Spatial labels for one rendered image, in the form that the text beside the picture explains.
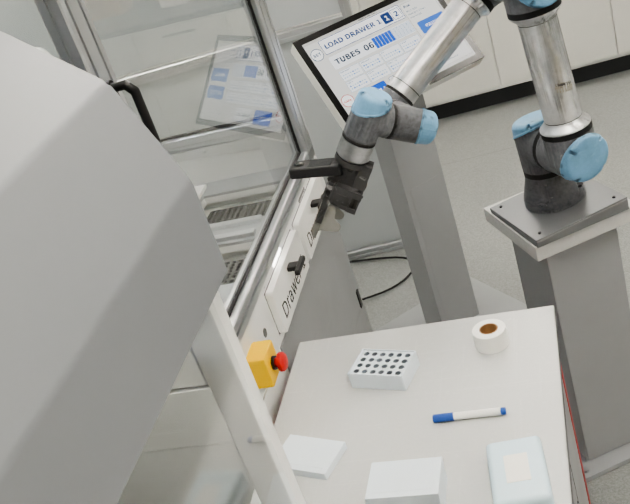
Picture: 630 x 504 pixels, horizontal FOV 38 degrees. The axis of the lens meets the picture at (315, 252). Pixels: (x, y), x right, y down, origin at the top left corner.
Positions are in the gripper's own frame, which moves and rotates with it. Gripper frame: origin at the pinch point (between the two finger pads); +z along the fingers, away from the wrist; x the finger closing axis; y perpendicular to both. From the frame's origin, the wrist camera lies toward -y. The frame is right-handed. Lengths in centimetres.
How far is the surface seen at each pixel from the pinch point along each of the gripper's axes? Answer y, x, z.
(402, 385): 27.3, -32.7, 7.8
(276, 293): -2.9, -11.9, 12.3
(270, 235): -8.8, 1.2, 7.0
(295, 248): -2.3, 9.1, 13.0
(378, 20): -2, 97, -18
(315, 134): -10, 160, 56
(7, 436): -19, -127, -50
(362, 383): 20.2, -30.3, 12.9
